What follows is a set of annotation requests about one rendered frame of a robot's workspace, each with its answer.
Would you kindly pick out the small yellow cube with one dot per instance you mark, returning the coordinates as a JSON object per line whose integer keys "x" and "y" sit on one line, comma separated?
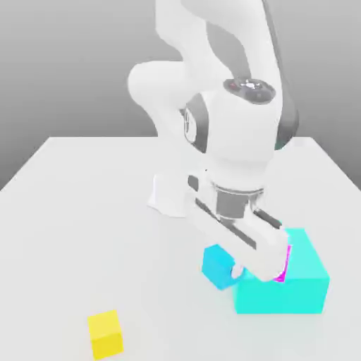
{"x": 105, "y": 334}

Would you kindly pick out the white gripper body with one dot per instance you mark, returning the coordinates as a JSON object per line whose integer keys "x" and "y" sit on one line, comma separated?
{"x": 262, "y": 253}

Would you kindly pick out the small blue cube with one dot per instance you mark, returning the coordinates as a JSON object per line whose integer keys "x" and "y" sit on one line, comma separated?
{"x": 215, "y": 268}

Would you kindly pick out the large turquoise box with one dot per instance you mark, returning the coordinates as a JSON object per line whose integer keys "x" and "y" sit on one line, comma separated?
{"x": 293, "y": 290}

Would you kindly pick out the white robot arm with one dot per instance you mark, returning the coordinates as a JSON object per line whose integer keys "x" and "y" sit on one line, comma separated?
{"x": 237, "y": 135}

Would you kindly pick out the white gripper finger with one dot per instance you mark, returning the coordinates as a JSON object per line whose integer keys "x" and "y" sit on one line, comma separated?
{"x": 237, "y": 272}

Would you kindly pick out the small magenta cube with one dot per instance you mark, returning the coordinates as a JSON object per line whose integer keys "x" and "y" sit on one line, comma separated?
{"x": 285, "y": 265}

